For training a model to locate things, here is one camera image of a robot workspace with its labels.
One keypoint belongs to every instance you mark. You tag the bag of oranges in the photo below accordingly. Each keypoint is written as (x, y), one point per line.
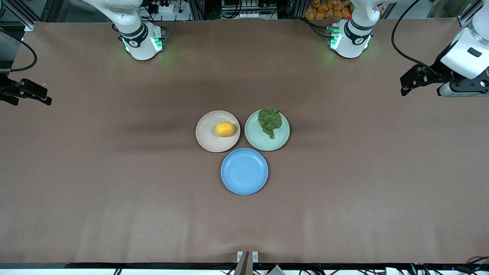
(328, 9)

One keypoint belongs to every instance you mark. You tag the pale green round plate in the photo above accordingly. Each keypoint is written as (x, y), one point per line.
(267, 143)

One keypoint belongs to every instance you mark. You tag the blue round plate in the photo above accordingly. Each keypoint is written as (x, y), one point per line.
(244, 172)

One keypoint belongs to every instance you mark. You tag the green lettuce leaf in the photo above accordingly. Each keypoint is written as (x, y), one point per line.
(269, 120)

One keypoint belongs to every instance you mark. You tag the white power strip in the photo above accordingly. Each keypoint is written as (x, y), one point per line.
(164, 7)

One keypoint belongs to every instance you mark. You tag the beige round plate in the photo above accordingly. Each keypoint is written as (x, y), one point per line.
(208, 133)

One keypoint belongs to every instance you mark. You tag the metal table edge bracket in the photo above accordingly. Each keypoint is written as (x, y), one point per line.
(247, 259)

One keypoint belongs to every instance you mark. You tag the yellow lemon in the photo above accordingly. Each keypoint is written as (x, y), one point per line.
(225, 129)

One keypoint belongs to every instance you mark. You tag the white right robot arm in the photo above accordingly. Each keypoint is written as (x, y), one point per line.
(139, 42)

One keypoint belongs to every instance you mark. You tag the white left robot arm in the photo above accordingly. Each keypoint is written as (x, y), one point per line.
(353, 38)

